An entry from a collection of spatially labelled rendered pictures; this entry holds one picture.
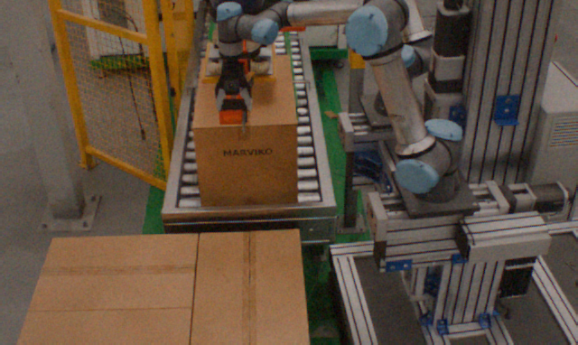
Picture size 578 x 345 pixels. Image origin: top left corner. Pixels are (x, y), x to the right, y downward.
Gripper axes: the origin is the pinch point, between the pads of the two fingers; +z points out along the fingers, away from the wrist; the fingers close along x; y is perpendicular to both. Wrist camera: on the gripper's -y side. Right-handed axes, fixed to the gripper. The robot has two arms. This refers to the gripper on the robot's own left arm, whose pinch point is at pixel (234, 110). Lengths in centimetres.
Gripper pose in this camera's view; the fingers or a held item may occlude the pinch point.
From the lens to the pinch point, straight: 214.4
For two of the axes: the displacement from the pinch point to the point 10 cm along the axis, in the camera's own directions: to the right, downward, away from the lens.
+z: 0.2, 8.2, 5.6
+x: -10.0, 0.2, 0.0
